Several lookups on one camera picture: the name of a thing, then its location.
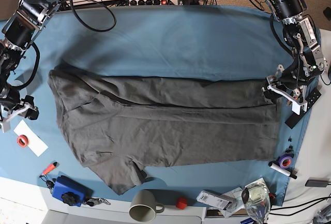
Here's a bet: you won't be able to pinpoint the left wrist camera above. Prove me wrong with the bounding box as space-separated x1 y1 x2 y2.
292 101 308 115

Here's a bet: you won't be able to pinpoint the red tape roll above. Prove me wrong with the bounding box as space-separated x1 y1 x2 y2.
17 135 29 148

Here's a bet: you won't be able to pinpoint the black power strip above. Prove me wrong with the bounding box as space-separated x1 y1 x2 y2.
128 0 177 6

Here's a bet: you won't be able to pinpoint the white barcode box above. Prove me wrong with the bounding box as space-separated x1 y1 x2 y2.
196 190 234 210

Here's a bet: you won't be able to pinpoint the black computer mouse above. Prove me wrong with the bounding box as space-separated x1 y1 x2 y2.
328 65 331 81

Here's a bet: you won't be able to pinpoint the purple tape roll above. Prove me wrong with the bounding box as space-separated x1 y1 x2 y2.
278 154 294 169

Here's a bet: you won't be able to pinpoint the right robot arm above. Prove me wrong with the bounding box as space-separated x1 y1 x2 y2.
1 0 60 129

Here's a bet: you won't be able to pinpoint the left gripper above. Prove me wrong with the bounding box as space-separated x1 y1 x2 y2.
261 65 309 105

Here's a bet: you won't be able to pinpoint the red cube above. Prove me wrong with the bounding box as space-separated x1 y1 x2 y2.
175 197 188 210

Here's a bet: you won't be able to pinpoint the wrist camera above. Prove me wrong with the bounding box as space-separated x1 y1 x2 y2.
0 121 11 133
292 101 308 115

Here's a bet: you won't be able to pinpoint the black remote control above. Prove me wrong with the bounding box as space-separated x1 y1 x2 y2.
285 87 321 129

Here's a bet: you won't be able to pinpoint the white black marker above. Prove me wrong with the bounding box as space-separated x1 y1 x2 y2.
268 162 297 180

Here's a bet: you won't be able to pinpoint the orange marker pen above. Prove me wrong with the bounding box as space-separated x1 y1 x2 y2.
39 162 58 178

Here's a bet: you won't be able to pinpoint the grey ceramic mug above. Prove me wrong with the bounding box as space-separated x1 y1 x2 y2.
129 190 164 222

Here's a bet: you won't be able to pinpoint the white paper sheet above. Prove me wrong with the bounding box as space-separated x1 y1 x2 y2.
14 121 48 157

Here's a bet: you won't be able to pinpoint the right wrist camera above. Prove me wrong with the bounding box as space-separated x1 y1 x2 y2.
0 121 11 133

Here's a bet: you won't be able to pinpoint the blue clamp block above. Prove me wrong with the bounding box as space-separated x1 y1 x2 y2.
52 175 88 207

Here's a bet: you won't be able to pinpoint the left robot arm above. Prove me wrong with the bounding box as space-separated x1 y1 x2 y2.
262 0 327 103

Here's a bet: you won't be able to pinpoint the clear wine glass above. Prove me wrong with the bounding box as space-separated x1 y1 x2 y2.
242 182 271 224

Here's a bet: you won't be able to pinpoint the grey T-shirt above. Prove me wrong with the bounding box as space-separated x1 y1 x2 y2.
48 70 281 195

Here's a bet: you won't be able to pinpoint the metal carabiner keys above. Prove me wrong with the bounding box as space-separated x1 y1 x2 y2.
83 198 111 207

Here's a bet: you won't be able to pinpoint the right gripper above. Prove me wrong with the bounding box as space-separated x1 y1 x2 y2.
1 84 39 122

